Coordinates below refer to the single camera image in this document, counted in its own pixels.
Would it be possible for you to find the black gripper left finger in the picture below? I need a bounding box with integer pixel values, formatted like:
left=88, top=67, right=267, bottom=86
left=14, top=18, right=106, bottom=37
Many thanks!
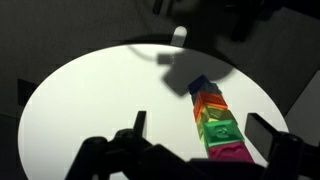
left=64, top=110, right=208, bottom=180

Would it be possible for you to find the orange building block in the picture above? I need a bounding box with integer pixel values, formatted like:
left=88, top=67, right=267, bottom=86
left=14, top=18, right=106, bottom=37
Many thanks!
left=192, top=91, right=230, bottom=123

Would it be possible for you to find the green building block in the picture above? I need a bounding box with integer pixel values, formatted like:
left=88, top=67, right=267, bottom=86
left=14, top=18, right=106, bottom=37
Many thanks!
left=201, top=119, right=245, bottom=149

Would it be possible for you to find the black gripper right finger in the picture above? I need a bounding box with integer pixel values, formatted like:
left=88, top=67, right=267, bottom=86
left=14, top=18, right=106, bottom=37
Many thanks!
left=244, top=112, right=320, bottom=180

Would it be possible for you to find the white table base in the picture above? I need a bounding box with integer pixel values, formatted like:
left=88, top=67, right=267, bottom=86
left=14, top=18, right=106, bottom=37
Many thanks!
left=170, top=25, right=189, bottom=48

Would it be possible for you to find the blue building block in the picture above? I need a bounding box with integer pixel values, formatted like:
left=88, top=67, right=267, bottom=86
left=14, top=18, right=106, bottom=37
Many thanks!
left=187, top=74, right=214, bottom=95

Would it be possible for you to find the pink building block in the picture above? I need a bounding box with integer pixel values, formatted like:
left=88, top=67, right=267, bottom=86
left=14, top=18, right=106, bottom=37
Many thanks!
left=206, top=141, right=255, bottom=164

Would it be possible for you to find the lime building block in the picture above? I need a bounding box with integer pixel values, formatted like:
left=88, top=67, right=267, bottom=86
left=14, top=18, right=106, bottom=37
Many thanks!
left=196, top=105, right=239, bottom=141

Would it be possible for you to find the grey building block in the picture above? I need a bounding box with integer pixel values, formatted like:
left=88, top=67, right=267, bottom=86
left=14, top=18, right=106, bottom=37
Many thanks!
left=191, top=82, right=223, bottom=102

